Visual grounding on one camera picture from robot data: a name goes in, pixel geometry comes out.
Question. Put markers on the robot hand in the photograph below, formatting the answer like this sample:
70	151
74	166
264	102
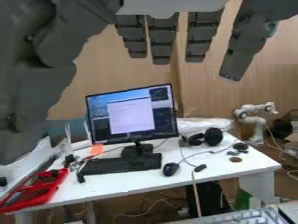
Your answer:
35	66

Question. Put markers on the computer screen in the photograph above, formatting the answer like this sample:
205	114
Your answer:
131	115

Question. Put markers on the orange sticky note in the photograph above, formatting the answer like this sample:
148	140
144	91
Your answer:
96	149

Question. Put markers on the small black block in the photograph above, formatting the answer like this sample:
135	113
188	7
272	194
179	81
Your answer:
80	177

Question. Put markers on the black keyboard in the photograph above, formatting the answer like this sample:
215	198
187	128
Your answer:
120	164

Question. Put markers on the red tray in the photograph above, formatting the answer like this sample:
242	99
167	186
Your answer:
35	188

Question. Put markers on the white plastic bag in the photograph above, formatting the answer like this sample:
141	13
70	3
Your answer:
200	124

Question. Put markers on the white desk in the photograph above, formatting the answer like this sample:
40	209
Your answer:
147	181

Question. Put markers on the black mouse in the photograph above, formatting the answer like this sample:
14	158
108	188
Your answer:
171	169

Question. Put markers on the black headphones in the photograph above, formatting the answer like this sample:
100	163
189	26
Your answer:
213	136

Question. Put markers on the small black box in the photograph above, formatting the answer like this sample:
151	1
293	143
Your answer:
200	167

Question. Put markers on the thin stick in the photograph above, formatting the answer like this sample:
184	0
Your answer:
196	193

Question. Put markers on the small white jointed device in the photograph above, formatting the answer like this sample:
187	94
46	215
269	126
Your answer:
257	121

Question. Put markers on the black bag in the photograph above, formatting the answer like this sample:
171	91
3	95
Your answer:
211	200

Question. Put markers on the clear box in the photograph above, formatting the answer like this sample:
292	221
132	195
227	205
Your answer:
248	217

